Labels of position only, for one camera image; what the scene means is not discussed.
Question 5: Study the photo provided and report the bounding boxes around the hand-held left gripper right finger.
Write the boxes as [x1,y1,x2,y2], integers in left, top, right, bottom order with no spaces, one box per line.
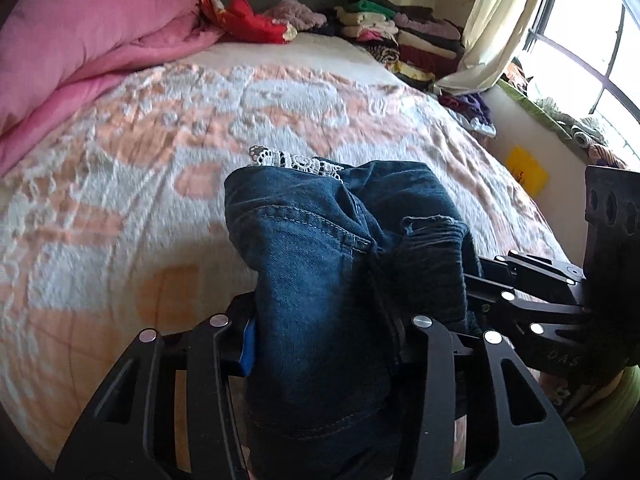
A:
[395,312,586,480]

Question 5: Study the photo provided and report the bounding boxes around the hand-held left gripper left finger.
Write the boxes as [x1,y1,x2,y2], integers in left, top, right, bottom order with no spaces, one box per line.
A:
[55,292,261,480]

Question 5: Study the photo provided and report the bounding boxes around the pink quilt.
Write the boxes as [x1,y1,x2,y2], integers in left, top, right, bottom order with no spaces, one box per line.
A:
[0,0,226,178]

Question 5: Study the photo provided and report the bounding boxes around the red patterned cloth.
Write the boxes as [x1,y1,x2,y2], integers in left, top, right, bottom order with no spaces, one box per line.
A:
[192,0,298,43]

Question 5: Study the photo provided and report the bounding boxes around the stack of folded clothes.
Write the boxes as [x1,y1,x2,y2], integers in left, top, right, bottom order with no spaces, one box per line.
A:
[327,0,466,91]

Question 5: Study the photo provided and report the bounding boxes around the cream curtain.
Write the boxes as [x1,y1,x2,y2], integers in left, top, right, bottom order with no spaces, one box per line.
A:
[432,0,556,93]

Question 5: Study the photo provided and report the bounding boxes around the blue denim pants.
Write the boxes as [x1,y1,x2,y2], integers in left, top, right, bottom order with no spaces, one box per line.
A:
[223,145,483,480]

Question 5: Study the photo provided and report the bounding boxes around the peach and white bedspread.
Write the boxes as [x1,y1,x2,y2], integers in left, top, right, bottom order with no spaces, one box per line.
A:
[0,40,571,471]

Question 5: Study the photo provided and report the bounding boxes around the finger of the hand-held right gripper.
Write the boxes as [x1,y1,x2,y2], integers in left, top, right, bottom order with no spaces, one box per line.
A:
[465,287,588,356]
[462,251,586,306]

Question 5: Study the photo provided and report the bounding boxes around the clothes pile on windowsill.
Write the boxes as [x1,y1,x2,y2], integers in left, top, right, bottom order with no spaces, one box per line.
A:
[530,95,628,168]

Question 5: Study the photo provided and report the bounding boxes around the purple clothes pile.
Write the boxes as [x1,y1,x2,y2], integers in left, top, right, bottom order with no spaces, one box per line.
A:
[437,90,498,138]

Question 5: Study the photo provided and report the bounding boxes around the lime green cloth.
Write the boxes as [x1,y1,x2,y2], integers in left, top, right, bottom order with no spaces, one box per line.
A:
[565,365,640,480]

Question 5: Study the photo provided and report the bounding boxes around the dark framed window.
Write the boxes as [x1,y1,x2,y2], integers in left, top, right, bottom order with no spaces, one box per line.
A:
[515,0,640,133]

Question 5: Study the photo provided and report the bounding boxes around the mauve knitted garment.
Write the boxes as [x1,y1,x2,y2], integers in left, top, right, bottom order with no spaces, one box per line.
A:
[262,0,328,31]

